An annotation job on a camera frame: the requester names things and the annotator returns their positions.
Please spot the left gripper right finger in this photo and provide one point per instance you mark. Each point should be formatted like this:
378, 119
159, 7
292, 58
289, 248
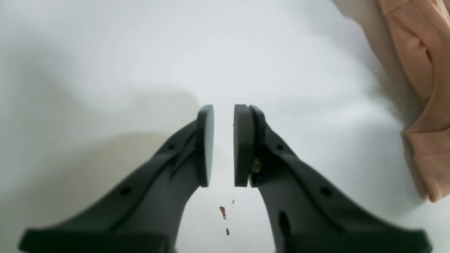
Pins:
307, 213

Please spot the peach t-shirt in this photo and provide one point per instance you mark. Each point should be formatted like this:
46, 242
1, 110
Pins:
411, 40

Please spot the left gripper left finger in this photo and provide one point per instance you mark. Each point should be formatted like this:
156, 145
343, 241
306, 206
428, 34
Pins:
142, 214

